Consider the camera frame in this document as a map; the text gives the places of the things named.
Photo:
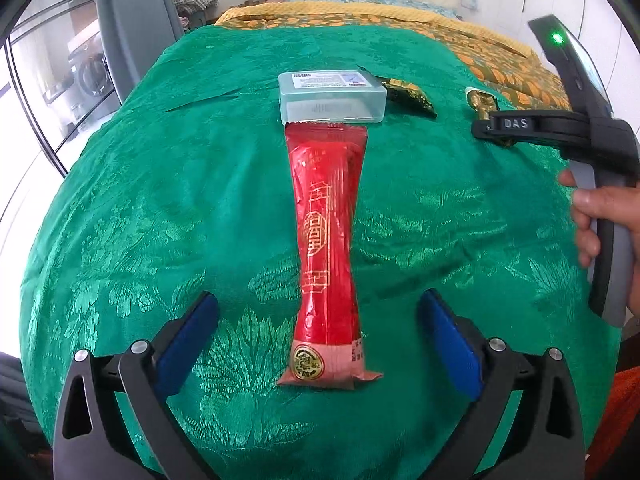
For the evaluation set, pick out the glass balcony door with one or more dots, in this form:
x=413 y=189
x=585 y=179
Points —
x=35 y=85

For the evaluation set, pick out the gold foil wrapper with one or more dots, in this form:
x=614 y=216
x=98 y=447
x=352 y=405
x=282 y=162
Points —
x=480 y=100

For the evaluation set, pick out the black and gold wrapper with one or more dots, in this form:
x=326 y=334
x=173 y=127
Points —
x=410 y=95

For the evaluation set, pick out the washing machine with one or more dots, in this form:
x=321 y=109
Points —
x=90 y=75

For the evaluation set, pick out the grey curtain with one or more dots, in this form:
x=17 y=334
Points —
x=135 y=20

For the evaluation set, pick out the olive quilt with orange print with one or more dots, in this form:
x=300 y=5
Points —
x=500 y=70

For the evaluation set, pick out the clear plastic box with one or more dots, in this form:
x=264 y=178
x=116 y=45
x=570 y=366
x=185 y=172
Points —
x=330 y=107

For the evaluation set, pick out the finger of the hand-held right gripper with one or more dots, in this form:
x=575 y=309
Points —
x=515 y=124

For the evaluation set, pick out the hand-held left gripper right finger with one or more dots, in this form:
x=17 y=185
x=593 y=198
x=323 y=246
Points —
x=450 y=345

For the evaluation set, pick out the green embroidered bed cloth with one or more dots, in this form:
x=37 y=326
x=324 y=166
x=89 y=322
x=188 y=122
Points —
x=150 y=210

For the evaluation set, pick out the person's right hand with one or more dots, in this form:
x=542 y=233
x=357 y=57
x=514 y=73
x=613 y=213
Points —
x=622 y=210

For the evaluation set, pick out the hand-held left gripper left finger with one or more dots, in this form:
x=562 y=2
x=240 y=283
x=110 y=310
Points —
x=190 y=340

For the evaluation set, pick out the dark cloth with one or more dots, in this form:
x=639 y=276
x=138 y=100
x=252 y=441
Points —
x=20 y=410

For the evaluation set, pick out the long red snack packet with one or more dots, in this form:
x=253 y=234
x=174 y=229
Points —
x=325 y=240

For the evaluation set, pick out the orange striped cloth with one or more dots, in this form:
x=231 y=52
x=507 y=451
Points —
x=620 y=420

